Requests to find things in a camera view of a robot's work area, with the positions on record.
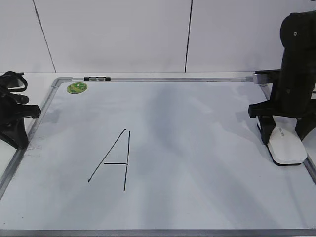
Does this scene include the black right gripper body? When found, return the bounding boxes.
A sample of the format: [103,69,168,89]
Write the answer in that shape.
[248,96,316,118]

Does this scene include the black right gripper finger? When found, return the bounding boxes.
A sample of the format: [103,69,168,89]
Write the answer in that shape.
[295,113,316,141]
[257,116,276,145]

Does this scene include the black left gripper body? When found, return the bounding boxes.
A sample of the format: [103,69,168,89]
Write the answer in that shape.
[0,71,41,134]

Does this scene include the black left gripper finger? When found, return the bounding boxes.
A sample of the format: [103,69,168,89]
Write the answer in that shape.
[0,118,29,149]

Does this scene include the white whiteboard eraser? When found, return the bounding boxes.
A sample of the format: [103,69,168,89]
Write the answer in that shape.
[265,116,307,166]

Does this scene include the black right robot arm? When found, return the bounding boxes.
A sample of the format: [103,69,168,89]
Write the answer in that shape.
[248,11,316,145]

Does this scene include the green round magnet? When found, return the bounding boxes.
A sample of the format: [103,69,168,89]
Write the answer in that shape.
[66,82,88,94]

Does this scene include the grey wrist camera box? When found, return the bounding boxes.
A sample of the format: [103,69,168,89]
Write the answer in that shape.
[253,69,280,84]

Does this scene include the black clip on frame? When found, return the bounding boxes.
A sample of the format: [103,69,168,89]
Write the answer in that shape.
[83,77,111,82]

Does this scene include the whiteboard with grey frame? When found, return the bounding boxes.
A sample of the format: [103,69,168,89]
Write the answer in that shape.
[0,78,316,237]

